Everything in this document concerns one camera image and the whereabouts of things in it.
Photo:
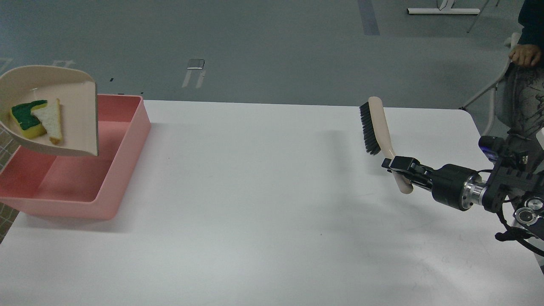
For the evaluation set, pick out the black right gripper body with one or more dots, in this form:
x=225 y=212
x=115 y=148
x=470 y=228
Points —
x=452 y=185

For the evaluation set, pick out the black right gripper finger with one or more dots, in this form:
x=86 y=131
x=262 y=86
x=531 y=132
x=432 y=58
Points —
x=409 y=168

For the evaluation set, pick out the beige hand brush black bristles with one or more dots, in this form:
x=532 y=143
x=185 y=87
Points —
x=376 y=134

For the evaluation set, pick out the beige plastic dustpan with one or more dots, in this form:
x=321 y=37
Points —
x=78 y=100

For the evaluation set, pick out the yellow green sponge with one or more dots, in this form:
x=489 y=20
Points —
x=29 y=125

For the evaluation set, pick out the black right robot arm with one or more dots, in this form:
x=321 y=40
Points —
x=510 y=192

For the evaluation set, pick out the pink plastic bin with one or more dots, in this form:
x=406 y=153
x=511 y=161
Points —
x=81 y=186

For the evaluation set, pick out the person in teal jacket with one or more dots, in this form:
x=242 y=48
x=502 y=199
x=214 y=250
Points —
x=521 y=108

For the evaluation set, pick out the white office chair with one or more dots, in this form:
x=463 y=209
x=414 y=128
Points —
x=490 y=91

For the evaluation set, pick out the white desk base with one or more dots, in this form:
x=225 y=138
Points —
x=445 y=8

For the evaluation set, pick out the beige checkered cloth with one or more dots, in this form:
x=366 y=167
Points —
x=7 y=214

